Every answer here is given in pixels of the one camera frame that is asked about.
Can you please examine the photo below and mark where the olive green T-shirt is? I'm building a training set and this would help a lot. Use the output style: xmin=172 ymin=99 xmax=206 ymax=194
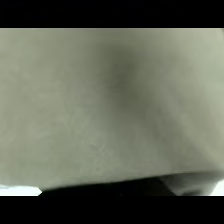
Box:
xmin=0 ymin=28 xmax=224 ymax=197

